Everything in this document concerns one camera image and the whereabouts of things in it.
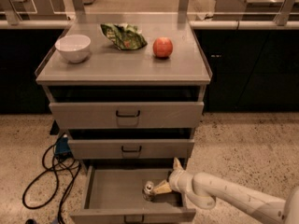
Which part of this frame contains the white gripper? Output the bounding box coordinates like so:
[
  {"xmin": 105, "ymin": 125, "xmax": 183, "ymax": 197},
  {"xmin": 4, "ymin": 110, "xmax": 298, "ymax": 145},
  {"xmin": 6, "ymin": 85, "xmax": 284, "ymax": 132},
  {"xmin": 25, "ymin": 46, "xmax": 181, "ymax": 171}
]
[{"xmin": 152, "ymin": 158, "xmax": 193, "ymax": 195}]

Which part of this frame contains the silver 7up can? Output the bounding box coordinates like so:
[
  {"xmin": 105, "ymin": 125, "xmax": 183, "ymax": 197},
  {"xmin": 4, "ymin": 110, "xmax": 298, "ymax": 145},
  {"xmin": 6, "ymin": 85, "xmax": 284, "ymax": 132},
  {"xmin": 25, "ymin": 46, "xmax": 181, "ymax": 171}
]
[{"xmin": 143, "ymin": 181, "xmax": 155, "ymax": 202}]

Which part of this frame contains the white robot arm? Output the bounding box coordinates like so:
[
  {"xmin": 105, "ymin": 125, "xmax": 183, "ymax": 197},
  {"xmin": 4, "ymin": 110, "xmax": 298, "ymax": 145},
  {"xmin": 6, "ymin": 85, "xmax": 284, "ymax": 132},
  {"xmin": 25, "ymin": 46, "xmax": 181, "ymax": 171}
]
[{"xmin": 145, "ymin": 158, "xmax": 299, "ymax": 224}]

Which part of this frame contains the grey bottom drawer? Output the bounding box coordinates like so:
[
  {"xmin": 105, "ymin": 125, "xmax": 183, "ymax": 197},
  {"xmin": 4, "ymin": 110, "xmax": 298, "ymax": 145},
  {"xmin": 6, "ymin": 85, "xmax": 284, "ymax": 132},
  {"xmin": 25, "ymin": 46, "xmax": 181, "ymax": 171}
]
[{"xmin": 70, "ymin": 166, "xmax": 195, "ymax": 224}]

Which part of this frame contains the grey drawer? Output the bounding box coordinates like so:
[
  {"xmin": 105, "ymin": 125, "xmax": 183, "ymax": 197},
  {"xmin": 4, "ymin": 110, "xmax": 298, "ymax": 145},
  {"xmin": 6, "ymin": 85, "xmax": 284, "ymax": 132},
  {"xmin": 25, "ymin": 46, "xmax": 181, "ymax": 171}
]
[
  {"xmin": 50, "ymin": 102, "xmax": 204, "ymax": 129},
  {"xmin": 68, "ymin": 139, "xmax": 194, "ymax": 160},
  {"xmin": 70, "ymin": 166, "xmax": 195, "ymax": 224}
]

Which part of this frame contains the grey middle drawer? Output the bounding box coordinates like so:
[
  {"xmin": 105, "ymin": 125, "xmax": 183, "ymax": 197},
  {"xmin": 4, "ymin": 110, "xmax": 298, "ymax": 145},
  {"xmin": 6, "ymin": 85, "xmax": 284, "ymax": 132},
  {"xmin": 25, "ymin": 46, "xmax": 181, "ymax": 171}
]
[{"xmin": 68, "ymin": 139, "xmax": 194, "ymax": 160}]

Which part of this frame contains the grey drawer cabinet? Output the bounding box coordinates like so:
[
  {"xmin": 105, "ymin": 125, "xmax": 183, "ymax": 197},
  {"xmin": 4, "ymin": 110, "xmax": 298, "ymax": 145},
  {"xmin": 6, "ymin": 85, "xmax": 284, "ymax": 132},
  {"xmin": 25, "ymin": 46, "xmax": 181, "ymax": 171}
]
[{"xmin": 36, "ymin": 14, "xmax": 211, "ymax": 168}]

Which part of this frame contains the grey top drawer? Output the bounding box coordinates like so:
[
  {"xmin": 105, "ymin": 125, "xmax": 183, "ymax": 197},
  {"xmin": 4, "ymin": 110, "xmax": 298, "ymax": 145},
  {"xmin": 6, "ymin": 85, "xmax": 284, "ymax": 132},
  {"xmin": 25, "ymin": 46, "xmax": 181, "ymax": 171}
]
[{"xmin": 50, "ymin": 102, "xmax": 204, "ymax": 129}]

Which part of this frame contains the blue power box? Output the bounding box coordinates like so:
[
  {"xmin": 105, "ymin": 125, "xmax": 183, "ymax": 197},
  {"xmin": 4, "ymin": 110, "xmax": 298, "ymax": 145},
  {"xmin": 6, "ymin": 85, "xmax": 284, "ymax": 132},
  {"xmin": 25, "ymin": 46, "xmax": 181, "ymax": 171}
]
[{"xmin": 54, "ymin": 134, "xmax": 71, "ymax": 156}]

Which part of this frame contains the red apple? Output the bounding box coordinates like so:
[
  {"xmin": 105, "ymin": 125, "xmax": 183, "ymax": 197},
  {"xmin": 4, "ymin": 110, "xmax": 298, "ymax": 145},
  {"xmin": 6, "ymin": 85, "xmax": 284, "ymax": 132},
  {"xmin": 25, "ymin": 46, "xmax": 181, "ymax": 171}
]
[{"xmin": 152, "ymin": 37, "xmax": 173, "ymax": 59}]

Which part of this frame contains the green chip bag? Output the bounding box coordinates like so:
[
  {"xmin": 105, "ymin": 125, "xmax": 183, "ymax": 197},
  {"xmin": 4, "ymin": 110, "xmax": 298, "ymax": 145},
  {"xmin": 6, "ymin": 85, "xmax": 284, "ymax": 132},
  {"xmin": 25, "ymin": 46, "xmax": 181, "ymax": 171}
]
[{"xmin": 100, "ymin": 23, "xmax": 148, "ymax": 50}]

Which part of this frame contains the white bowl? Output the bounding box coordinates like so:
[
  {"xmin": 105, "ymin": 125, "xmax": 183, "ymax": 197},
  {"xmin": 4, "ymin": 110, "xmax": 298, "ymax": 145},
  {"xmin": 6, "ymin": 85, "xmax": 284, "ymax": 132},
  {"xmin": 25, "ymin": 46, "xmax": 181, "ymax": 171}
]
[{"xmin": 55, "ymin": 35, "xmax": 91, "ymax": 63}]

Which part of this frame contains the background grey table right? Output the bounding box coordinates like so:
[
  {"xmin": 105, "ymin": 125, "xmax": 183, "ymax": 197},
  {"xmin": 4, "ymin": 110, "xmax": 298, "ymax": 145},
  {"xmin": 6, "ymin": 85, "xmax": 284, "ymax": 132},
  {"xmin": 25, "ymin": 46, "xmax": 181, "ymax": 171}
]
[{"xmin": 213, "ymin": 0, "xmax": 299, "ymax": 21}]

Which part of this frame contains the black floor cable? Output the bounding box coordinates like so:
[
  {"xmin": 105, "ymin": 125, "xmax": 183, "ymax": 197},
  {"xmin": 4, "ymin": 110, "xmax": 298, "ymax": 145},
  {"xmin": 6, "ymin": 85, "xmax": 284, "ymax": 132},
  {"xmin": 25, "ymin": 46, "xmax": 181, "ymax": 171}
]
[{"xmin": 21, "ymin": 142, "xmax": 82, "ymax": 224}]

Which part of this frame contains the grey counter rail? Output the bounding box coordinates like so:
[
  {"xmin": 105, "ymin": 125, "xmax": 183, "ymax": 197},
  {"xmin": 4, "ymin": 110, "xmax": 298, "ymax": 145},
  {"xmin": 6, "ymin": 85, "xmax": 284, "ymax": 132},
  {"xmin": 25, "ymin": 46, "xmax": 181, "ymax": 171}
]
[{"xmin": 0, "ymin": 21, "xmax": 299, "ymax": 30}]

